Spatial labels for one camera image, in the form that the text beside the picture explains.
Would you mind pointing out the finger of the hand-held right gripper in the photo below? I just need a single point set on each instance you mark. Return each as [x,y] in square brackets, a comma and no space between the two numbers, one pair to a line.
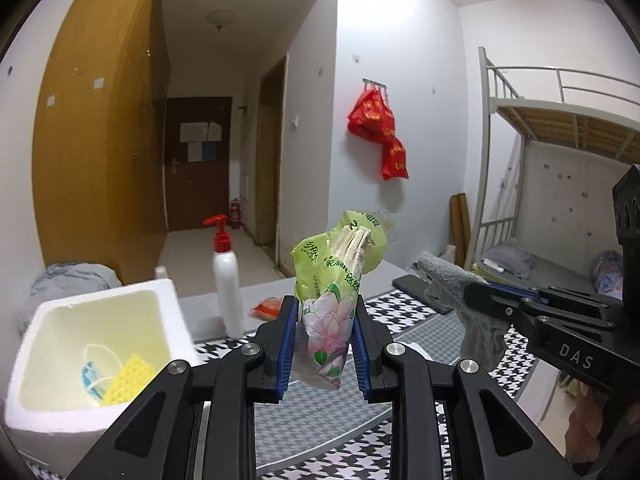
[495,302]
[565,297]

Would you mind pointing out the light wooden side door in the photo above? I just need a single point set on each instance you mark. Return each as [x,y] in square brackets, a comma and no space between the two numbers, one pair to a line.
[272,160]

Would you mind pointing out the green floral tissue packet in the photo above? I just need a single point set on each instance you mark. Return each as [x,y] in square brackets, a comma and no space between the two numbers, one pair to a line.
[325,320]

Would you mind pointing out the grey sock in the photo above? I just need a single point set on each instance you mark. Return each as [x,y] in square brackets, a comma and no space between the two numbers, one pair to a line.
[480,340]

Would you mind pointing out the grey-blue bedding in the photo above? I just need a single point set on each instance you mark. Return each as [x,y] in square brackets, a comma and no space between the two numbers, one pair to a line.
[70,275]

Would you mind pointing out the person's right hand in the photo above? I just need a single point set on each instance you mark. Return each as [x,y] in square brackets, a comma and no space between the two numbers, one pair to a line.
[587,425]

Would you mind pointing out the blue patterned plastic bag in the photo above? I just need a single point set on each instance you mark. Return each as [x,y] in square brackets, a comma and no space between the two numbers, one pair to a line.
[607,275]

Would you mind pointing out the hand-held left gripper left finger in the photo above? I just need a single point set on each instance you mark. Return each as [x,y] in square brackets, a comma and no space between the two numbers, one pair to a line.
[285,350]

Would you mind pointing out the grey folded cloth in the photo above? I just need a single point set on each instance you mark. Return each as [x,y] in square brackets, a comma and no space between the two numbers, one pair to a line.
[512,257]

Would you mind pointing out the white pump bottle red top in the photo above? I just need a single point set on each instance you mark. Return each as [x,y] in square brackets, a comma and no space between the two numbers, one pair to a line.
[227,290]

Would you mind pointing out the red fire extinguisher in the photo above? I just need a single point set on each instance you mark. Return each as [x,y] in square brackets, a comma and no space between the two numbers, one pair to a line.
[235,215]

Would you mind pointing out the dark brown door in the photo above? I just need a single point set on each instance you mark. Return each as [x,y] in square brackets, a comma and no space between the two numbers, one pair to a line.
[200,200]

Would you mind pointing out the houndstooth tablecloth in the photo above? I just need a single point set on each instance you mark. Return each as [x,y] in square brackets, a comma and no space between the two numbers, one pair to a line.
[320,460]

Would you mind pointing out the red plastic bag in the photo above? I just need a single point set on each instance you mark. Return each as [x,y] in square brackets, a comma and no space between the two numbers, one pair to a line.
[370,115]
[395,160]

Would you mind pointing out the blue face mask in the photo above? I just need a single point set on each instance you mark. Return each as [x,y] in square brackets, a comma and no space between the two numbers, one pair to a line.
[90,375]

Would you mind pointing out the wooden wardrobe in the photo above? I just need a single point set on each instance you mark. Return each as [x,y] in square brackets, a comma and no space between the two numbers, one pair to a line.
[90,160]

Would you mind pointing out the leaning wooden boards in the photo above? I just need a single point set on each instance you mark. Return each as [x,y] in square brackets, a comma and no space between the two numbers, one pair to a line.
[461,230]

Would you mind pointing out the ceiling lamp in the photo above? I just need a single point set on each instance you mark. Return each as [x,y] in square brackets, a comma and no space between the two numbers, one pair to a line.
[221,17]

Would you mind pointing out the metal wall hook rack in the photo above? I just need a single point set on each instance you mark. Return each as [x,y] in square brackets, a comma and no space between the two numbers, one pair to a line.
[375,84]

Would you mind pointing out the black smartphone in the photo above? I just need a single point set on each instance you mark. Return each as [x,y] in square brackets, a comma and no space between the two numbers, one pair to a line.
[410,285]

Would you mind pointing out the white foam box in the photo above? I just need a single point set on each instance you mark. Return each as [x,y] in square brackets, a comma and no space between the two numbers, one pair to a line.
[30,410]

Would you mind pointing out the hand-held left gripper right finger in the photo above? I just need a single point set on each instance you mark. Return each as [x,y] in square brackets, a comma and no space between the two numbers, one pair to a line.
[361,355]

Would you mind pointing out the blue white paper notice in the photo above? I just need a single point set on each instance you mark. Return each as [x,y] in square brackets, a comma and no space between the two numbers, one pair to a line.
[201,152]

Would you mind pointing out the red snack packet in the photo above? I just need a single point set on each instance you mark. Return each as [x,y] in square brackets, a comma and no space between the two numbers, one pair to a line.
[267,309]

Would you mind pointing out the yellow foam fruit net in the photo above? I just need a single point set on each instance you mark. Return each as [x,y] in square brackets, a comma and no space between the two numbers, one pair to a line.
[127,380]

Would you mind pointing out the white metal bunk bed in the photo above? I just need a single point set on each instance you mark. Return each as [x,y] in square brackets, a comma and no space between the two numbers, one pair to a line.
[575,117]

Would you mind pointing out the white tube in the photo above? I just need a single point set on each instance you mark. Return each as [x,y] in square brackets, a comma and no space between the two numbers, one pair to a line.
[492,264]

